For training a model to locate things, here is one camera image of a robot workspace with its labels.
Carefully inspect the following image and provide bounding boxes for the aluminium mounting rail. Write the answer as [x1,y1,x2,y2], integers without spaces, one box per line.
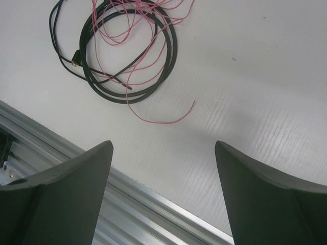
[1,103,233,244]

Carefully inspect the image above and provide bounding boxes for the thin red wire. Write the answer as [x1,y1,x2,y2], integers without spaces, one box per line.
[63,0,196,125]

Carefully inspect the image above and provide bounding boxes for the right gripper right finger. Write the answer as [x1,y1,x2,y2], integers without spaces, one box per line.
[215,141,326,244]

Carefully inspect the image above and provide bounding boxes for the black cable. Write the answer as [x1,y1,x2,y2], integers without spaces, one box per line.
[49,0,178,105]

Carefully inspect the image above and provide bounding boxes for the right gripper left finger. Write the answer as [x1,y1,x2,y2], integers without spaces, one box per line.
[1,141,113,244]

